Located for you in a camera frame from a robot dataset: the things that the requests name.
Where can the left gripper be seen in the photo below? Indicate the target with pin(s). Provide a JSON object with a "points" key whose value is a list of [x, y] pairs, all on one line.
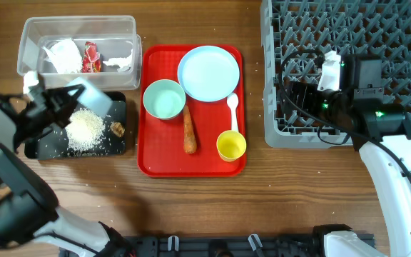
{"points": [[54, 96]]}

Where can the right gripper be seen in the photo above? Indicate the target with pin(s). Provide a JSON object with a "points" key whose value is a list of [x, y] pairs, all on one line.
{"points": [[307, 92]]}

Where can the white rice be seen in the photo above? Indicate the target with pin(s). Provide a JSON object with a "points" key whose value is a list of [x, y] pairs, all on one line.
{"points": [[84, 130]]}

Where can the blue bowl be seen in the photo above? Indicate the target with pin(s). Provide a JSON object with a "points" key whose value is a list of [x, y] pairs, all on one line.
{"points": [[92, 98]]}

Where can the red snack wrapper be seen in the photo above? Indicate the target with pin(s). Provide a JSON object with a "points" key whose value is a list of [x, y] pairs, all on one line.
{"points": [[91, 62]]}

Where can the brown food scrap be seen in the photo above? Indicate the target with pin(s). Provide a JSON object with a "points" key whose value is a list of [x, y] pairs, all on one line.
{"points": [[118, 129]]}

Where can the small white tissue piece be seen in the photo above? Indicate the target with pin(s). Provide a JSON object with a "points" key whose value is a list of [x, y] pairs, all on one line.
{"points": [[118, 64]]}

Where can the yellow cup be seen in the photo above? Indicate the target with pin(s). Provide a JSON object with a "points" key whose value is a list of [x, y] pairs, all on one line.
{"points": [[231, 145]]}

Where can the light blue plate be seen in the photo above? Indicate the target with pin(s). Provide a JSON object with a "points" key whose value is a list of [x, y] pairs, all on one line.
{"points": [[208, 73]]}

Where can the green bowl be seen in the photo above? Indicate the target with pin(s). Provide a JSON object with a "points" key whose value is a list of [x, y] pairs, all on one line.
{"points": [[164, 99]]}

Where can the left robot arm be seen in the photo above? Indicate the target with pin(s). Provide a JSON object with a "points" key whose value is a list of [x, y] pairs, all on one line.
{"points": [[29, 209]]}

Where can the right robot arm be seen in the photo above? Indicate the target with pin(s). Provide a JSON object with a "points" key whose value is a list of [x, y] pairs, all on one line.
{"points": [[349, 98]]}

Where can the black waste tray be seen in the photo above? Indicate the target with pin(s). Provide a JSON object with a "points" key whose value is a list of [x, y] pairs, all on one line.
{"points": [[116, 146]]}

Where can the grey dishwasher rack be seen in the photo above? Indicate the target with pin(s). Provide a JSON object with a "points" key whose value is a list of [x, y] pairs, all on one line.
{"points": [[381, 28]]}

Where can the white plastic spoon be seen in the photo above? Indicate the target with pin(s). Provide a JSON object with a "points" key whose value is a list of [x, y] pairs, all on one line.
{"points": [[232, 102]]}

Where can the clear plastic bin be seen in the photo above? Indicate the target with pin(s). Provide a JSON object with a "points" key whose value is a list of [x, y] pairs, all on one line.
{"points": [[114, 36]]}

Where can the red serving tray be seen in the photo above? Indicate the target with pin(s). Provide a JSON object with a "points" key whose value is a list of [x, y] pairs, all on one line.
{"points": [[160, 143]]}

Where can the orange carrot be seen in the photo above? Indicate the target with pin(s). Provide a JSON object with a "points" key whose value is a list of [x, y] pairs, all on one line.
{"points": [[189, 139]]}

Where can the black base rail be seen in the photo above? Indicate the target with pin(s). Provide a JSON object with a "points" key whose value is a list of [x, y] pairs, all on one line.
{"points": [[287, 245]]}

